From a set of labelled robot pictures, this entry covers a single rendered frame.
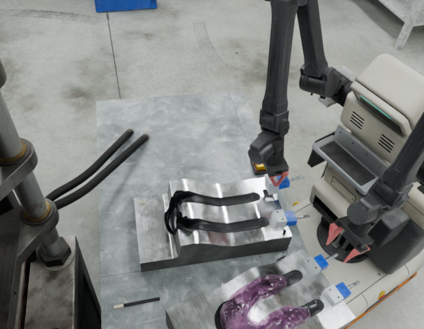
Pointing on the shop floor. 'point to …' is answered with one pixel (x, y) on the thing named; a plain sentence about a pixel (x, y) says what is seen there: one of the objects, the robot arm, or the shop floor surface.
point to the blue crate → (123, 5)
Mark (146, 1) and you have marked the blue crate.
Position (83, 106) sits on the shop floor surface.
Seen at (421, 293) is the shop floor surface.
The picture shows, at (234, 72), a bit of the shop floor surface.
